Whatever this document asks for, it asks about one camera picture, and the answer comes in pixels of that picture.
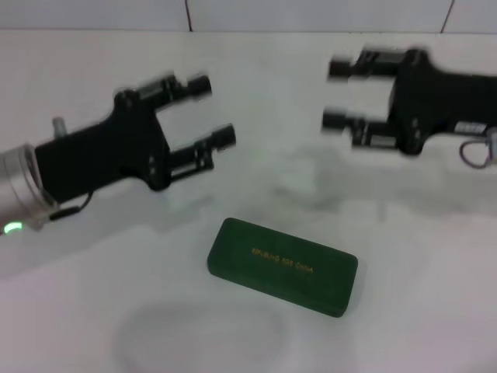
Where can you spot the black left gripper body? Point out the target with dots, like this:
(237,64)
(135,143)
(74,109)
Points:
(105,155)

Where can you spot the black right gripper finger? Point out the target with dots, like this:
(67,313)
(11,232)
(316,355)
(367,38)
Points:
(341,68)
(336,120)

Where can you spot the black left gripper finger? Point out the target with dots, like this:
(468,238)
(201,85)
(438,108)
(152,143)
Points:
(223,138)
(198,85)

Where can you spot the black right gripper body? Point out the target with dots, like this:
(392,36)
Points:
(438,101)

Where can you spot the green glasses case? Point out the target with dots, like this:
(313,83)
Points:
(283,268)

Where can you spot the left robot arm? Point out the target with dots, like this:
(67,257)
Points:
(17,182)

